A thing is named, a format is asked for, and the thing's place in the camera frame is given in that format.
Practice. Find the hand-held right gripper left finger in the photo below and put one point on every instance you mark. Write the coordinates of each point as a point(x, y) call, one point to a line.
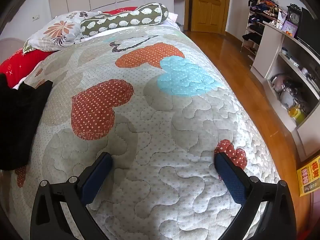
point(96, 180)

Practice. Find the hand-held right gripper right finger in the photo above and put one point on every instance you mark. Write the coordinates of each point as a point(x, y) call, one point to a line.
point(232, 181)

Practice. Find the black pants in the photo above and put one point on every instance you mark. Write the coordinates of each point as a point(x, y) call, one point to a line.
point(20, 122)

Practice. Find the yellow printed box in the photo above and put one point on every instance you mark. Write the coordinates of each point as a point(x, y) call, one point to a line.
point(308, 177)

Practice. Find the heart patterned quilt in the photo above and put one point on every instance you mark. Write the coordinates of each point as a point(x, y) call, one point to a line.
point(162, 120)

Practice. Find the yellow bottle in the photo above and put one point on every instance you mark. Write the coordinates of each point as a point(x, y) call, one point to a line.
point(297, 113)

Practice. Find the white shelf unit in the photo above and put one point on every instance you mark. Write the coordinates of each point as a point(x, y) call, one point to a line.
point(267, 47)

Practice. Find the shoe rack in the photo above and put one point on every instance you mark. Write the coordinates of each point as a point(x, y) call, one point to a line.
point(252, 30)

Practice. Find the floral pillow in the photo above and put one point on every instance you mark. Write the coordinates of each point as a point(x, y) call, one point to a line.
point(57, 30)

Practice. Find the pink headboard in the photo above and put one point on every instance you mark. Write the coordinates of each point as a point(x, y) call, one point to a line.
point(10, 47)

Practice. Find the green bolster pillow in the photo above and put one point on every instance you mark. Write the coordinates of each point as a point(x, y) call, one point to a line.
point(125, 17)

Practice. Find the black television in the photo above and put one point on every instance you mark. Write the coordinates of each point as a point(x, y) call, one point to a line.
point(308, 30)

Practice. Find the white bed sheet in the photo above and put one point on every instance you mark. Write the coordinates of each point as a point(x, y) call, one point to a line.
point(172, 20)

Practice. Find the black ornate clock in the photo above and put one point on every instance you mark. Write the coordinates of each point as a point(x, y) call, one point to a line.
point(294, 17)

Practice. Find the wooden door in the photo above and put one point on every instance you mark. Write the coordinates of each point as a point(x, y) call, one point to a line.
point(210, 5)

